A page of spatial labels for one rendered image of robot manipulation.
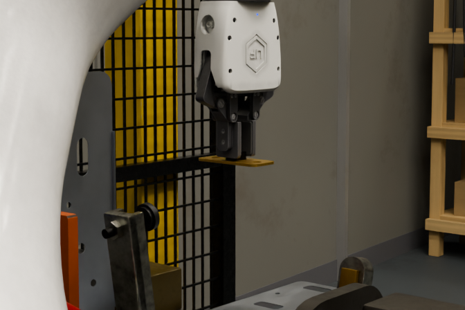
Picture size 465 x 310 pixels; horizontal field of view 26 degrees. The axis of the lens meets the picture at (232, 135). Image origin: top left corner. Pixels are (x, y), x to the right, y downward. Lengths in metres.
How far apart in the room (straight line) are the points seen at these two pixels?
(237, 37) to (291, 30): 4.02
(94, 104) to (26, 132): 0.77
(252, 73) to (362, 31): 4.65
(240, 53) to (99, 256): 0.41
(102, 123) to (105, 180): 0.08
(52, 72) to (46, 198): 0.07
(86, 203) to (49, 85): 0.77
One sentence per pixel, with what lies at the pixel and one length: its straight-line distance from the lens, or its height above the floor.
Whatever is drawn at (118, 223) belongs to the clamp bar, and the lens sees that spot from 1.00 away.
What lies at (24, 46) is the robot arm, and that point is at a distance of 0.57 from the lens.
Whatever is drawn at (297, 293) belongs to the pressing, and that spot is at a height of 1.00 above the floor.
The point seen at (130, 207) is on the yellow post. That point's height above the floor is 1.07.
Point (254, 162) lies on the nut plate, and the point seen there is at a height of 1.25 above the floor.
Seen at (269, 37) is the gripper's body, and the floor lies 1.39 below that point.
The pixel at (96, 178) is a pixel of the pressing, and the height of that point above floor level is 1.20.
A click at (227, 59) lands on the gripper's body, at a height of 1.36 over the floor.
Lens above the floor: 1.40
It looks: 6 degrees down
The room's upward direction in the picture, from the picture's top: straight up
